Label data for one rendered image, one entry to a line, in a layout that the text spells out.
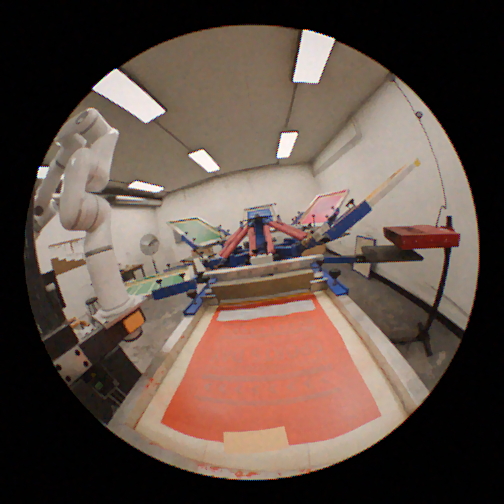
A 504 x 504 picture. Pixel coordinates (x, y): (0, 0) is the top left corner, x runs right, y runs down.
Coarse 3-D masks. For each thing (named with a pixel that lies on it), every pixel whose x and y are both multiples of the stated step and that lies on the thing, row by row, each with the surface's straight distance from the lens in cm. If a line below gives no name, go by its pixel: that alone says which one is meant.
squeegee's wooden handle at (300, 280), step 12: (276, 276) 57; (288, 276) 56; (300, 276) 57; (312, 276) 58; (216, 288) 60; (228, 288) 58; (240, 288) 57; (252, 288) 57; (264, 288) 57; (276, 288) 57; (288, 288) 58; (300, 288) 59
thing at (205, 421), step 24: (216, 312) 62; (216, 336) 50; (192, 360) 46; (192, 384) 41; (168, 408) 40; (192, 408) 38; (216, 408) 36; (240, 408) 34; (192, 432) 36; (216, 432) 34
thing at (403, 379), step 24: (360, 312) 47; (360, 336) 44; (384, 336) 41; (168, 360) 46; (384, 360) 38; (144, 384) 42; (408, 384) 36; (120, 408) 43; (144, 408) 43; (408, 408) 37; (120, 432) 41; (168, 456) 33
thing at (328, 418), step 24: (312, 312) 53; (336, 336) 44; (336, 360) 39; (360, 384) 37; (264, 408) 33; (288, 408) 33; (312, 408) 33; (336, 408) 34; (360, 408) 35; (288, 432) 32; (312, 432) 32; (336, 432) 33
